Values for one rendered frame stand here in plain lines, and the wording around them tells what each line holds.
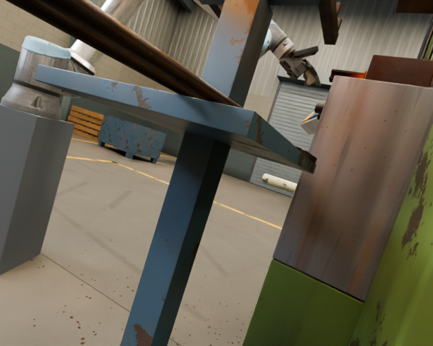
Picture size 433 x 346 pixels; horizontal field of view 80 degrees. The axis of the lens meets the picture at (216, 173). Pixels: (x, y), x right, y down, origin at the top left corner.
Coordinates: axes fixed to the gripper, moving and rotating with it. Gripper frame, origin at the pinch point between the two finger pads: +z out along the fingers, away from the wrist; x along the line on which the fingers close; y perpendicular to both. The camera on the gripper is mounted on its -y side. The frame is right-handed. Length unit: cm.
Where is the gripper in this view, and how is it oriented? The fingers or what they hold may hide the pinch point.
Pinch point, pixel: (319, 82)
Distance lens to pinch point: 136.2
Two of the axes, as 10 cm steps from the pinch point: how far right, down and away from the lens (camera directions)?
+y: -7.4, 6.7, 0.7
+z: 6.7, 7.4, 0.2
